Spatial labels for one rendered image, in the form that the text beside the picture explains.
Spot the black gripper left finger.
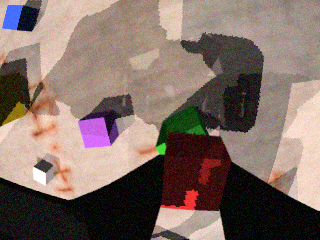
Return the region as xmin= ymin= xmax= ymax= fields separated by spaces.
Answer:
xmin=0 ymin=155 xmax=164 ymax=240

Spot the blue block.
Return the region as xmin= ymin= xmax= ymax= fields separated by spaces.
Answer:
xmin=3 ymin=4 xmax=37 ymax=32

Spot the purple cube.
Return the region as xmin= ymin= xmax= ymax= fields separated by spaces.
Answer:
xmin=79 ymin=111 xmax=119 ymax=148

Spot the yellow block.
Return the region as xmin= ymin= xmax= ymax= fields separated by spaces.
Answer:
xmin=0 ymin=73 xmax=25 ymax=127

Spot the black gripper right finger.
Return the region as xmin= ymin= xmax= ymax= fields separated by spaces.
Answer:
xmin=219 ymin=163 xmax=320 ymax=240

